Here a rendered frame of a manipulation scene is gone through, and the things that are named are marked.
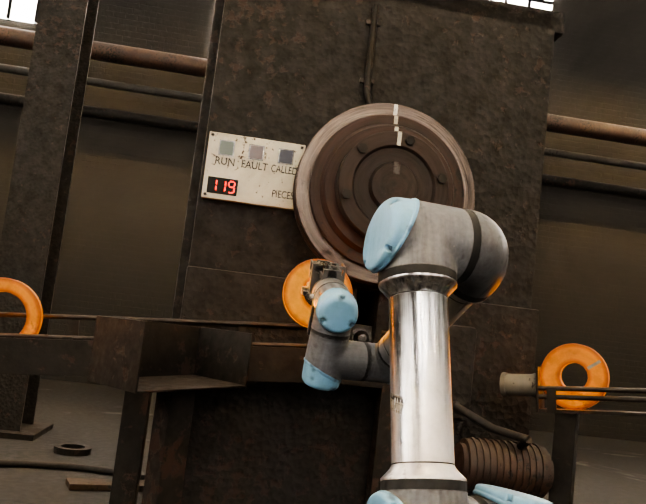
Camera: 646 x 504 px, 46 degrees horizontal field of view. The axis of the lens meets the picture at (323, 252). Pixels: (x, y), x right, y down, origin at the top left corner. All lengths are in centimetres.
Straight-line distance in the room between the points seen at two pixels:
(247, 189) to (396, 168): 42
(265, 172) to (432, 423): 117
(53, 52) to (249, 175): 287
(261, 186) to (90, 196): 620
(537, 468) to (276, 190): 96
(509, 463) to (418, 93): 103
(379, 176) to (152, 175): 639
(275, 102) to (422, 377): 124
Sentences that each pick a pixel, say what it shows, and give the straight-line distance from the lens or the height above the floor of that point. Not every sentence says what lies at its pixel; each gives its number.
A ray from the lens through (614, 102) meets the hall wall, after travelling 951.
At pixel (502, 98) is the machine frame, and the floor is 147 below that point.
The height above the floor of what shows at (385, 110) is 133.
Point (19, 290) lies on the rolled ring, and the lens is 197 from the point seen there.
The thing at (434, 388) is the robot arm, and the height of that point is 68.
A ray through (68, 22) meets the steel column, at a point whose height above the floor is 236.
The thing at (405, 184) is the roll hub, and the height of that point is 112.
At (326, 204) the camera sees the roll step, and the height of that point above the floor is 106.
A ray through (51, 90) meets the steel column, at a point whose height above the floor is 195.
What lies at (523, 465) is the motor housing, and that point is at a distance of 190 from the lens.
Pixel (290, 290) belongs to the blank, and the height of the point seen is 82.
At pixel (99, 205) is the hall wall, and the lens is 817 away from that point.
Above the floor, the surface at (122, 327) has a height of 70.
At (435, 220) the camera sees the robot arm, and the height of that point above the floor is 91.
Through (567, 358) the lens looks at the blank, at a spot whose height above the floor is 75.
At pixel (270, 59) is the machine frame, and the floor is 147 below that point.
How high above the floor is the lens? 73
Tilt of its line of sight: 6 degrees up
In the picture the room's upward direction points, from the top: 7 degrees clockwise
